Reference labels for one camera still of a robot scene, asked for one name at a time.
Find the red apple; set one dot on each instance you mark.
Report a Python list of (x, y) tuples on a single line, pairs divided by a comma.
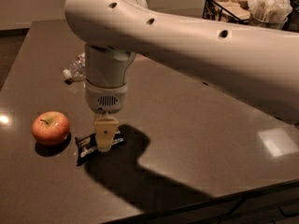
[(50, 128)]

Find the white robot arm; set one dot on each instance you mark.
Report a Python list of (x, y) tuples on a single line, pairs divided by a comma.
[(256, 65)]

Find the black rxbar chocolate bar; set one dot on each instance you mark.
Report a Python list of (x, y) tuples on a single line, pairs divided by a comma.
[(87, 146)]

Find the clear plastic water bottle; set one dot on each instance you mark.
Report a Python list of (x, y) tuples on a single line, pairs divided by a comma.
[(76, 70)]

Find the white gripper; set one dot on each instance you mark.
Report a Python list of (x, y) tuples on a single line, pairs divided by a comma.
[(106, 98)]

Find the metal cup with packets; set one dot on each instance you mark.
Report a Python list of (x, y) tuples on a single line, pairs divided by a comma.
[(271, 14)]

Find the black wire napkin basket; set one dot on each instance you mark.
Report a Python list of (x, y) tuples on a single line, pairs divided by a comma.
[(234, 11)]

